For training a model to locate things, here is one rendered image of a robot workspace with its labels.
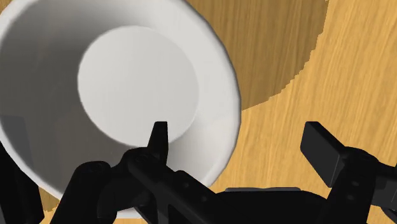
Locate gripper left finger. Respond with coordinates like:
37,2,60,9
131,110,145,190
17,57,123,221
49,121,218,224

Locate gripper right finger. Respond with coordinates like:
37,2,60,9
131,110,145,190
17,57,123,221
300,121,397,224

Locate white bowl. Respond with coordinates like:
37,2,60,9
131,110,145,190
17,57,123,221
0,0,242,218

